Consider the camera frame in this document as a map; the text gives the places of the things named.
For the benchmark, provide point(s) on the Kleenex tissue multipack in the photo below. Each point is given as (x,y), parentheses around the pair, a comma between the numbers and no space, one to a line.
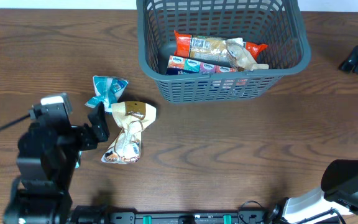
(190,80)

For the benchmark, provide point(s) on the teal white snack bag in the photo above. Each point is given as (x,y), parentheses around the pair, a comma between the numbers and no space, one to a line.
(78,159)

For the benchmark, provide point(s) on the blue white snack bag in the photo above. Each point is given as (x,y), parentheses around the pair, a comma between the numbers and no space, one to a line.
(108,91)

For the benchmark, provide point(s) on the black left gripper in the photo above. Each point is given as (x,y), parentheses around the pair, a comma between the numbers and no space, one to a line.
(96,117)

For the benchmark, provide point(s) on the beige brown snack bag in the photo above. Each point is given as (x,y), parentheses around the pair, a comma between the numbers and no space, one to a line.
(132,117)

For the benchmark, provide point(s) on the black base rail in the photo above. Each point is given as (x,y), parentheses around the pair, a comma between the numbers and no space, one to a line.
(85,215)

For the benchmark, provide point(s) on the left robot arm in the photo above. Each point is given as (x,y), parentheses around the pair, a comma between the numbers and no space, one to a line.
(38,201)

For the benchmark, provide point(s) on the San Remo spaghetti packet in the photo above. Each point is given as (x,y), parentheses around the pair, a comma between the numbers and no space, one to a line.
(207,48)

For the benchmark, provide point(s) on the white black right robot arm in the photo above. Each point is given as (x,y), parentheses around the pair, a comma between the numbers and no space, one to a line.
(337,195)

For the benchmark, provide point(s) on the beige paper bag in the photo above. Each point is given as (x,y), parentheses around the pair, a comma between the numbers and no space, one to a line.
(240,58)

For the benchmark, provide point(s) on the grey plastic basket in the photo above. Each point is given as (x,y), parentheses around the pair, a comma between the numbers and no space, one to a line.
(279,24)

